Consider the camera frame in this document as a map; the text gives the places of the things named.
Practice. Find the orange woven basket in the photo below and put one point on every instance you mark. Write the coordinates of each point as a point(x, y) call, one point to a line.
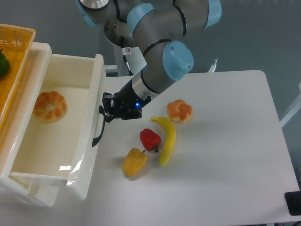
point(16, 42)

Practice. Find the yellow bell pepper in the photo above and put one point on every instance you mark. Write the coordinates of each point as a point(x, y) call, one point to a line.
point(134, 162)

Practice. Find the white top drawer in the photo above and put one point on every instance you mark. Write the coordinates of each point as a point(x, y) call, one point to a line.
point(60, 152)

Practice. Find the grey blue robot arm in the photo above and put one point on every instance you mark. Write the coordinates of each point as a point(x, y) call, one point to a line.
point(157, 34)

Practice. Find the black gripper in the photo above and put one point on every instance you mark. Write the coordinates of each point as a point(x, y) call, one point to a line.
point(125, 104)

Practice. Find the ring shaped bread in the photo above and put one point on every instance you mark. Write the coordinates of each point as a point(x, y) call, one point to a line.
point(50, 107)

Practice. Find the black device at edge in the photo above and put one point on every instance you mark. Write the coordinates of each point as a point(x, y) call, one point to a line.
point(293, 201)

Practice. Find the knotted bread roll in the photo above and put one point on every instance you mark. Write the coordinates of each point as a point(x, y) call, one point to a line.
point(179, 111)

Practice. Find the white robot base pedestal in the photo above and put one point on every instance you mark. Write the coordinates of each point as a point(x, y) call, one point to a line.
point(128, 57)

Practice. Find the white drawer cabinet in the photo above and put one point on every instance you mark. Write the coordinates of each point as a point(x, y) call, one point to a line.
point(17, 190)

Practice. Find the yellow banana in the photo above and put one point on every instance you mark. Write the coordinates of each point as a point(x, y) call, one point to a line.
point(170, 139)

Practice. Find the green bell pepper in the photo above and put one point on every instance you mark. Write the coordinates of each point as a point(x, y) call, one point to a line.
point(4, 64)

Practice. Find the red bell pepper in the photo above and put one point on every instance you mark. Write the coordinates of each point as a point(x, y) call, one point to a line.
point(150, 140)

